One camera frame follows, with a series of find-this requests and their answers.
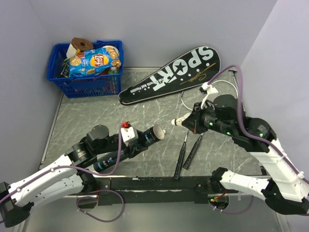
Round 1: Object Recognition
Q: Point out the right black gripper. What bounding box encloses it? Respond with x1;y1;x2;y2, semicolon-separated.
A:
182;101;234;136

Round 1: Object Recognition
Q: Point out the black shuttlecock tube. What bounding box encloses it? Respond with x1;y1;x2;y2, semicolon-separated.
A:
93;124;165;173

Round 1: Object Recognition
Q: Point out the black SPORT racket bag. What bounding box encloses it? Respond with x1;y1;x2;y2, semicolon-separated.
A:
118;45;221;105

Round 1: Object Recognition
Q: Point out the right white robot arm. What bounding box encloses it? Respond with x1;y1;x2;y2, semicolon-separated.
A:
180;95;309;216

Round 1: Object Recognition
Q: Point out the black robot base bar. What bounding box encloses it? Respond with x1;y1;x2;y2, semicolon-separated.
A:
92;176;237;204

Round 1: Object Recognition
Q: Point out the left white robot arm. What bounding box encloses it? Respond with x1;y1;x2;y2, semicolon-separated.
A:
0;122;151;228

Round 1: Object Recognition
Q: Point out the right silver badminton racket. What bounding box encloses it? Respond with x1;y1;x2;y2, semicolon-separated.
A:
183;80;239;170

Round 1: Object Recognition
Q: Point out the silver badminton racket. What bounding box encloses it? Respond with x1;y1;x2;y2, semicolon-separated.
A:
173;87;206;180
183;80;239;170

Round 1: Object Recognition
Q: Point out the left silver badminton racket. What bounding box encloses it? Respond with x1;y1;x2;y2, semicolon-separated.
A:
173;87;206;180

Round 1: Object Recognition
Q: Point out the blue Lays chips bag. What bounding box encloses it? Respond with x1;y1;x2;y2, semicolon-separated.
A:
69;45;122;78

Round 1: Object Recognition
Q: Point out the dark green package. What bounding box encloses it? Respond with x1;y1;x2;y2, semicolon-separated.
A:
59;59;70;78

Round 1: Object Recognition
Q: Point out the blue plastic shopping basket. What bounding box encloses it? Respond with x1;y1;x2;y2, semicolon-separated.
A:
47;40;124;98

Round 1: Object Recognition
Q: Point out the white paper towel roll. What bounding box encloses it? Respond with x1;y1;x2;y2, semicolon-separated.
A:
66;43;77;58

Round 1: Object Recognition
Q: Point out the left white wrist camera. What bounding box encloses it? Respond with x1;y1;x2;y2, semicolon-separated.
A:
121;126;138;143

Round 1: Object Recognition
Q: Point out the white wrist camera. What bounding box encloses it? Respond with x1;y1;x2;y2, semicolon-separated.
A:
199;82;219;109
121;126;138;143

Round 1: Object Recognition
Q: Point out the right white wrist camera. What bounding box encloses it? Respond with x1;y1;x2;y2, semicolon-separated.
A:
199;82;219;109

